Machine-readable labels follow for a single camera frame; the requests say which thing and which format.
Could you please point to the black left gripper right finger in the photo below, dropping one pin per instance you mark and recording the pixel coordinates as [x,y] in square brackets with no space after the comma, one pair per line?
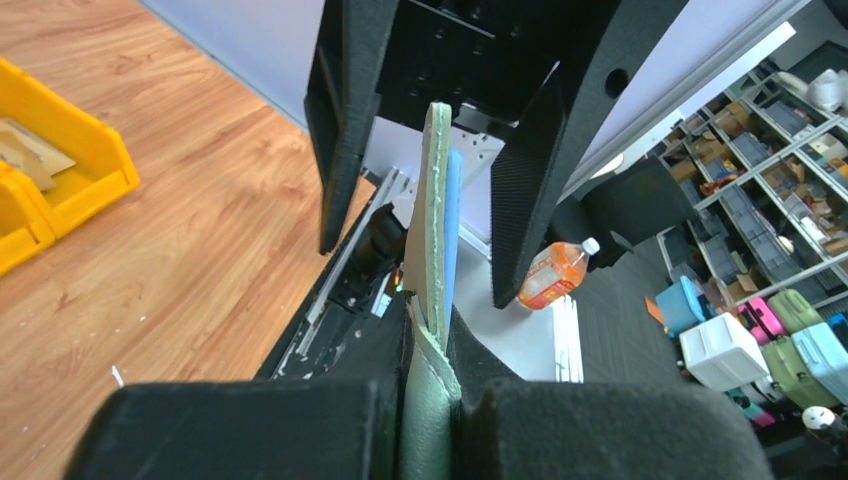
[510,428]

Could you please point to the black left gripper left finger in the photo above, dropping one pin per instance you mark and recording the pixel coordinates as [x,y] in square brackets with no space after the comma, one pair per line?
[343,424]

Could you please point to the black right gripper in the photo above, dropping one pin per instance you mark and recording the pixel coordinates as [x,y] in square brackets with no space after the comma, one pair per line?
[494,56]

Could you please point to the white gold credit card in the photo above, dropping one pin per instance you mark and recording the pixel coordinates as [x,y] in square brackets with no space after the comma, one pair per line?
[452,199]

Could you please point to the green leather card holder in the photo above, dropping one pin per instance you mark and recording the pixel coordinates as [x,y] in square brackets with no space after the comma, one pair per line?
[432,391]

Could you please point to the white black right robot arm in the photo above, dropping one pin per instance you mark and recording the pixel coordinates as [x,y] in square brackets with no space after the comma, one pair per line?
[619,213]

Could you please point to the gold beige cards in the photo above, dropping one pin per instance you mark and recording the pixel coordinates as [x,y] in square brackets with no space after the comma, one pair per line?
[31,155]

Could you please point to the orange drink bottle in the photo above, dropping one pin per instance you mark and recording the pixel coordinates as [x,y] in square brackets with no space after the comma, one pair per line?
[555,272]

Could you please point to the white storage box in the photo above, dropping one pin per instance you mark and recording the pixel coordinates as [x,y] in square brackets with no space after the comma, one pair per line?
[721,354]

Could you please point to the metal storage shelf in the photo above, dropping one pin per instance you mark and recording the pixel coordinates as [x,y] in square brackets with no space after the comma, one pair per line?
[766,173]

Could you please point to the right yellow plastic bin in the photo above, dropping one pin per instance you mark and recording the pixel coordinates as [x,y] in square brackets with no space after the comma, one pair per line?
[103,171]

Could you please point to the yellow plastic bin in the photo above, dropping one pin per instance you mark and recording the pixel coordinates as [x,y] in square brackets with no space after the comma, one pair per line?
[103,171]
[25,231]

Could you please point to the middle yellow plastic bin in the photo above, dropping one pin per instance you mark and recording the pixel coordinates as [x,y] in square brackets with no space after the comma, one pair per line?
[25,231]

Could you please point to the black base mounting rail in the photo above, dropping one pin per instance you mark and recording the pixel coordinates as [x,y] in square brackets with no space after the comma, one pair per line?
[353,290]

